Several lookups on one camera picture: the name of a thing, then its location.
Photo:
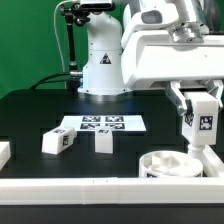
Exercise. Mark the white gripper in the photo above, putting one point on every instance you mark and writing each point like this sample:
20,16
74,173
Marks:
151,57

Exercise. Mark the white round stool seat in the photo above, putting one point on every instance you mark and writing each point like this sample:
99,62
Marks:
165,163

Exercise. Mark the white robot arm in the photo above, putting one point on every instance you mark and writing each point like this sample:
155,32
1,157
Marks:
102,75

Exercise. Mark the white marker sheet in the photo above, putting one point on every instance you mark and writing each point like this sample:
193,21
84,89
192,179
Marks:
115,122

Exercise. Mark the white block at left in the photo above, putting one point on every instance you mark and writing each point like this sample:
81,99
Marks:
5,153

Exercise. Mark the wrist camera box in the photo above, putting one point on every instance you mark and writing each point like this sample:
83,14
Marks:
148,20

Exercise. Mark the white right rail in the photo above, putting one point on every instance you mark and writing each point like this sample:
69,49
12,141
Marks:
213,165

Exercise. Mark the white rail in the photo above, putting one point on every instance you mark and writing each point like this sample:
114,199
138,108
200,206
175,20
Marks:
213,165
83,191

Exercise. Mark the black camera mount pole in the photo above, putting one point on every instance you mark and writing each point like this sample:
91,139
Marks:
73,15

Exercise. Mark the white front rail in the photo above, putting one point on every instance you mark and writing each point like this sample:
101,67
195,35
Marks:
83,191

